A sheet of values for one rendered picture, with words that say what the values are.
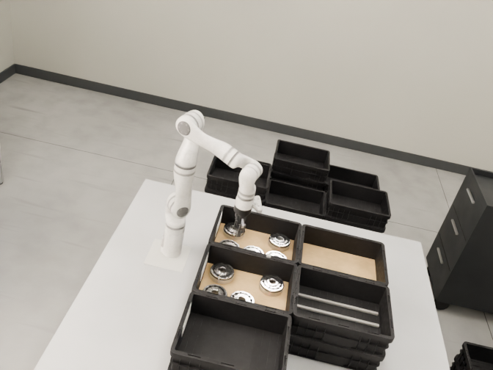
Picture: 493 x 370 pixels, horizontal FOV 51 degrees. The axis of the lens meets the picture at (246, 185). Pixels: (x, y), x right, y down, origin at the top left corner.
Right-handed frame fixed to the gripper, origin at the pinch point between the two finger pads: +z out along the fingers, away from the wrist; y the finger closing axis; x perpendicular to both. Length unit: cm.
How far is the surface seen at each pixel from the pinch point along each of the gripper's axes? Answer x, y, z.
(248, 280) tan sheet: 5.6, 15.7, 15.2
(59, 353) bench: -68, 44, 26
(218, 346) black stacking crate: -10, 50, 13
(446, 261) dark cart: 158, -53, 69
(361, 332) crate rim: 43, 50, 3
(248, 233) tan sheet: 10.0, -16.0, 17.7
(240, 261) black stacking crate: 2.3, 8.8, 10.8
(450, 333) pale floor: 161, -20, 102
